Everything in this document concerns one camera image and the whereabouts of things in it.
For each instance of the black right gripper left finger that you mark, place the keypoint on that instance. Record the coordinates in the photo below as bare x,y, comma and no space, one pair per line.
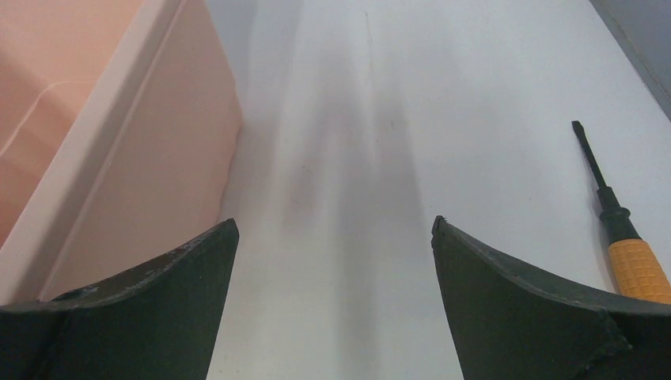
157,320

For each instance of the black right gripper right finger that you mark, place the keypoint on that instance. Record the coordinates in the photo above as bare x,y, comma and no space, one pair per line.
512,320

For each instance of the yellow handled black screwdriver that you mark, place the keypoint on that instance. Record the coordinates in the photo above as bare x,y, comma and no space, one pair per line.
636,268

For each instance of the pink plastic bin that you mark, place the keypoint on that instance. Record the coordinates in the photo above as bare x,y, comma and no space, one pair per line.
119,120

